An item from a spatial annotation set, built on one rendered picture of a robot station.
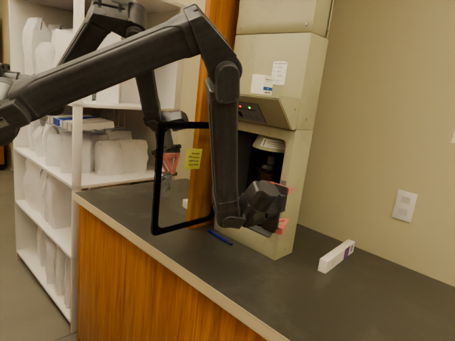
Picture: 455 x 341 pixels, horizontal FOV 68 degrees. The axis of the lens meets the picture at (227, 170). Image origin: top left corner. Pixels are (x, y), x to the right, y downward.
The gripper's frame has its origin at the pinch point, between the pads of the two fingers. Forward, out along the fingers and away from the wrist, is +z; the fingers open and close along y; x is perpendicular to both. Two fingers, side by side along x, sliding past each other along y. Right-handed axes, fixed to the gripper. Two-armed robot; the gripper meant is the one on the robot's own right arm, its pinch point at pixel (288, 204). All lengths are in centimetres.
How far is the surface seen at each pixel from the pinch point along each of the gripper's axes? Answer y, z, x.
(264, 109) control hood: 26.3, 4.1, 16.8
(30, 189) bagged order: -54, -8, 210
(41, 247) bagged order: -97, -5, 197
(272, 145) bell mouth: 13.7, 15.0, 19.4
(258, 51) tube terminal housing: 45, 12, 29
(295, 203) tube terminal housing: -5.7, 19.6, 9.0
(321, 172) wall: 0, 55, 19
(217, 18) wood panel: 56, 7, 46
